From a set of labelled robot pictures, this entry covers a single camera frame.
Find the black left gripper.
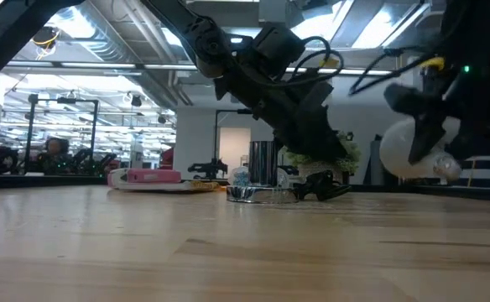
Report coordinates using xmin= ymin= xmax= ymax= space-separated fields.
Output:
xmin=215 ymin=62 xmax=349 ymax=163

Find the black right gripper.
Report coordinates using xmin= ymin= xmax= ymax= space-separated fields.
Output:
xmin=383 ymin=70 xmax=490 ymax=165

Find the white lightbulb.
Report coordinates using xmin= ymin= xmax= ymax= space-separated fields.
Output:
xmin=378 ymin=117 xmax=464 ymax=183

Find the chrome lamp base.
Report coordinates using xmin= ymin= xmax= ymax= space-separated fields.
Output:
xmin=226 ymin=140 xmax=300 ymax=206

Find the green potted plant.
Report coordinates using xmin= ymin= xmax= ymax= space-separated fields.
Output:
xmin=284 ymin=130 xmax=362 ymax=186

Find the navy white striped bin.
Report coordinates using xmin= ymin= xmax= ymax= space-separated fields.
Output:
xmin=458 ymin=155 xmax=490 ymax=189

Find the grey cabinet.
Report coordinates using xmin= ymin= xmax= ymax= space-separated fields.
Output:
xmin=369 ymin=138 xmax=387 ymax=185

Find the pink stapler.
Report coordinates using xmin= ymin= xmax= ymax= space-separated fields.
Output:
xmin=107 ymin=168 xmax=183 ymax=190

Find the person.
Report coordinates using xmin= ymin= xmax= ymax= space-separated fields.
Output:
xmin=34 ymin=136 xmax=76 ymax=176

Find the black power cord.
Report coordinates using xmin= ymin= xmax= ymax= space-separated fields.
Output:
xmin=291 ymin=169 xmax=353 ymax=203

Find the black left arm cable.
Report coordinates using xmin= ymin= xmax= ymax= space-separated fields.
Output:
xmin=289 ymin=35 xmax=346 ymax=88

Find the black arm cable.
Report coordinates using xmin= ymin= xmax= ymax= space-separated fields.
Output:
xmin=289 ymin=35 xmax=346 ymax=88
xmin=348 ymin=44 xmax=439 ymax=96

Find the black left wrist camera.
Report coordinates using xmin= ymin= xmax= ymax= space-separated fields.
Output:
xmin=251 ymin=23 xmax=307 ymax=79

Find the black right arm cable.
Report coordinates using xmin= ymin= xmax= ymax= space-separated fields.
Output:
xmin=348 ymin=44 xmax=439 ymax=96

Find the background black frame rig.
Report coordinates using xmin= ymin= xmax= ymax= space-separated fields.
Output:
xmin=24 ymin=94 xmax=101 ymax=175

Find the ceiling cable reel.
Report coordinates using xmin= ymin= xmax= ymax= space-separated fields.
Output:
xmin=31 ymin=25 xmax=60 ymax=60

